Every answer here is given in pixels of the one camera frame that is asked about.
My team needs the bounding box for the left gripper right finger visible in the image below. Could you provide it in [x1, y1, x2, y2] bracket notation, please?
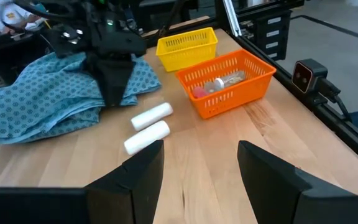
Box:
[237, 140, 312, 224]

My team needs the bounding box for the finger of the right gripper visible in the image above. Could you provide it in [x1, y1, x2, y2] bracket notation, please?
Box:
[97, 61, 135, 107]
[84, 54, 103, 90]

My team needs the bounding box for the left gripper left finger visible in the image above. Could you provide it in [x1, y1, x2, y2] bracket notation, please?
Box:
[85, 139, 165, 224]

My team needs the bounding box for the white gauze roll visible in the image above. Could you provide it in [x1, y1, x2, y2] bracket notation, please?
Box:
[131, 101, 174, 132]
[123, 119, 171, 156]

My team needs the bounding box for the blue patterned cloth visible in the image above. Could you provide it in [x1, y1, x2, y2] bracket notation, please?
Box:
[0, 51, 163, 146]

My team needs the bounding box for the red capped medicine vial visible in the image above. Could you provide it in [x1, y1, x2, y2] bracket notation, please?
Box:
[192, 81, 217, 100]

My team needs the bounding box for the clear medicine vial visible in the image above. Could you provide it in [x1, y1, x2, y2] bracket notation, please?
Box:
[213, 70, 247, 93]

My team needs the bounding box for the yellow plastic basket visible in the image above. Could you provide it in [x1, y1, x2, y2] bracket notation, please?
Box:
[155, 27, 219, 73]

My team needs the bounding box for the orange plastic basket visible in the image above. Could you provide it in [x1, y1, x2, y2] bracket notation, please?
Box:
[175, 49, 277, 120]

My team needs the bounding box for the person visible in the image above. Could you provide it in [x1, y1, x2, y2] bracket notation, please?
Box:
[0, 0, 48, 34]

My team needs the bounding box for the black drawer cabinet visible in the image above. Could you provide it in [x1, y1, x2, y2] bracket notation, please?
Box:
[239, 9, 293, 62]

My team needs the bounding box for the black camera cable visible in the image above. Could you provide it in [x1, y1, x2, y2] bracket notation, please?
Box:
[333, 93, 354, 123]

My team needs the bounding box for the black table-level camera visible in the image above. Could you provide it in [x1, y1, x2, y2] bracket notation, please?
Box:
[291, 58, 342, 105]

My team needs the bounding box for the silver rail bracket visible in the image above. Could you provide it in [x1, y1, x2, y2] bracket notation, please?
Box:
[222, 0, 242, 37]

